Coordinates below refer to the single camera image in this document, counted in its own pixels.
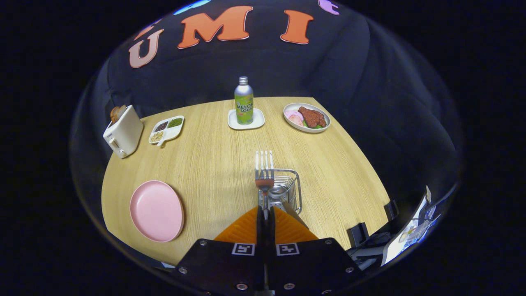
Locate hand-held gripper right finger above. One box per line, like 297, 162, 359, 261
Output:
269, 206, 367, 294

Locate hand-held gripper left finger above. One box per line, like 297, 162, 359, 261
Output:
175, 206, 266, 294

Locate silver spoon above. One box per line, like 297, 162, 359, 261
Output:
268, 184, 309, 229

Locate silver fork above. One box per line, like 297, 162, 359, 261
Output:
255, 150, 275, 220

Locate black table clamp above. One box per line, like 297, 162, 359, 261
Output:
347, 222, 369, 248
384, 200, 400, 222

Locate pink plate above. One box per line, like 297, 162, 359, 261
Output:
129, 180, 185, 243

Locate white oval plate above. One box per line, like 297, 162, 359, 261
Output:
283, 103, 331, 134

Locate white divided dish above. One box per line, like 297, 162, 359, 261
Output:
148, 116, 185, 147

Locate brown meat piece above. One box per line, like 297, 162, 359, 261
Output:
298, 106, 327, 128

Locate white square coaster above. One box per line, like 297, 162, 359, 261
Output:
228, 108, 265, 131

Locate pink ham slices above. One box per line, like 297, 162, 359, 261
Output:
285, 109, 305, 126

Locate white toaster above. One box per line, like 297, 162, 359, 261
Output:
103, 105, 144, 159

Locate green label soda bottle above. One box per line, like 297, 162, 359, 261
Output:
234, 76, 254, 125

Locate metal wire basket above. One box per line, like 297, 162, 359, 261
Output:
258, 168, 303, 216

